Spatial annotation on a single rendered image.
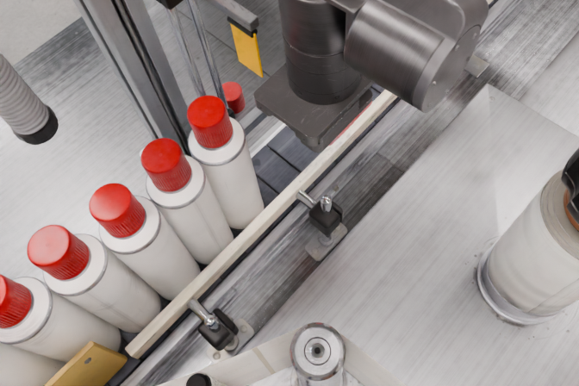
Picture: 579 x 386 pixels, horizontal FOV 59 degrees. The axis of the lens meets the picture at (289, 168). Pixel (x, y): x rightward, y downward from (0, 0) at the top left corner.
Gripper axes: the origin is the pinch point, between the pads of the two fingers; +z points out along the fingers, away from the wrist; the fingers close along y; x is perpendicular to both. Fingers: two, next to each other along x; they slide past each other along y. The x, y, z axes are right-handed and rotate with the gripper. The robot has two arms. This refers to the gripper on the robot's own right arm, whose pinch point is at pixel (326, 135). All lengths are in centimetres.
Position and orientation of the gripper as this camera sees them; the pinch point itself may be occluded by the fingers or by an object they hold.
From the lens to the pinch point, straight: 48.9
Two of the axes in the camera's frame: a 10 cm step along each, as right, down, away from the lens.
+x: -7.4, -5.7, 3.7
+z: 0.8, 4.6, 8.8
